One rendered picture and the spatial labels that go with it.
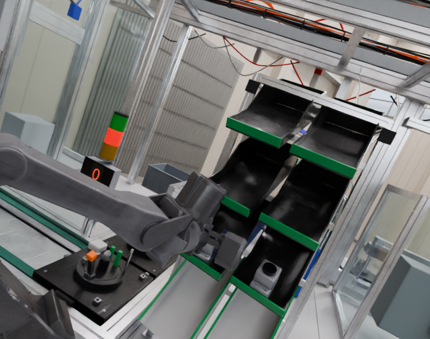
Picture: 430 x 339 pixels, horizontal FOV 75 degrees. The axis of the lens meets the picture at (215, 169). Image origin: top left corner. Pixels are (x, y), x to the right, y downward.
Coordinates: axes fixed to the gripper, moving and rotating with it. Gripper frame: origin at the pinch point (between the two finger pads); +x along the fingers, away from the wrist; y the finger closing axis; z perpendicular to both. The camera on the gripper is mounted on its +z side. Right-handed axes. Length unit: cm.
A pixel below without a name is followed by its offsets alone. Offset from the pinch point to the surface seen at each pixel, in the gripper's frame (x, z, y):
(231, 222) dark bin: 21.5, 3.2, -0.2
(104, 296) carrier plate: 13.0, -28.3, 21.9
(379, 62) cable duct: 93, 107, -25
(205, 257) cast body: 6.0, -5.4, -1.0
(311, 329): 78, -27, -39
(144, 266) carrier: 33.1, -23.1, 23.6
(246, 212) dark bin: 2.1, 7.5, -6.0
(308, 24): 89, 118, 17
